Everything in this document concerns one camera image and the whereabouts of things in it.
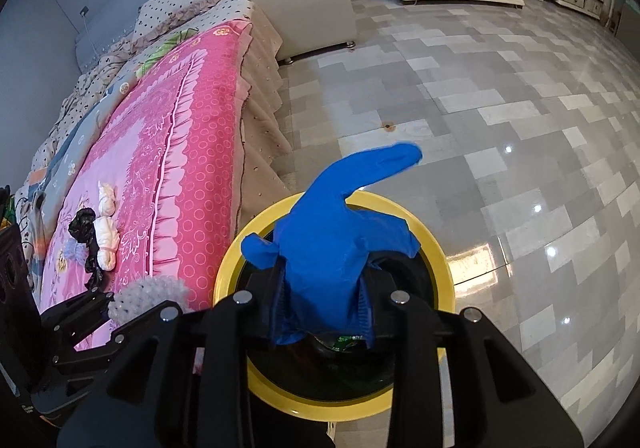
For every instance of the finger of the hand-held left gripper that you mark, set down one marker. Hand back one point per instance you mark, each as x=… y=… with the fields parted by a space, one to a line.
x=100 y=350
x=75 y=315

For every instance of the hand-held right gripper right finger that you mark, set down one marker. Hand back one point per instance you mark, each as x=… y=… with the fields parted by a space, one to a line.
x=395 y=323

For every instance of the black plastic bag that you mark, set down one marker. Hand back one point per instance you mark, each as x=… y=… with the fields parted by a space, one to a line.
x=93 y=263
x=82 y=223

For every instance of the grey cabinet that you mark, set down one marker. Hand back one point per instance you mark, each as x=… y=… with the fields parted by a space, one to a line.
x=629 y=23

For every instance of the blue rubber glove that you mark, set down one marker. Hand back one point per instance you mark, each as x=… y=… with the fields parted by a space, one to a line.
x=330 y=248

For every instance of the polka-dot quilt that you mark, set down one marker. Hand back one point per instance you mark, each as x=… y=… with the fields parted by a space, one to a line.
x=115 y=58

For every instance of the pink floral blanket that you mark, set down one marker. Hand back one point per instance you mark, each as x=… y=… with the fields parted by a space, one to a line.
x=165 y=153

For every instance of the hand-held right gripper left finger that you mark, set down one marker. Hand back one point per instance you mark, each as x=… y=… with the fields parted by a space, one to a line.
x=250 y=323

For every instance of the yellow-rimmed black trash bin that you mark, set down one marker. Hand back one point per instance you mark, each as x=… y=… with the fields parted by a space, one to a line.
x=440 y=268

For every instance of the white foam fruit net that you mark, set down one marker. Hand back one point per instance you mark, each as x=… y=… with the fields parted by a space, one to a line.
x=145 y=295

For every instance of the grey floral blanket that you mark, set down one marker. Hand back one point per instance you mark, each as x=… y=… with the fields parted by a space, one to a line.
x=75 y=153

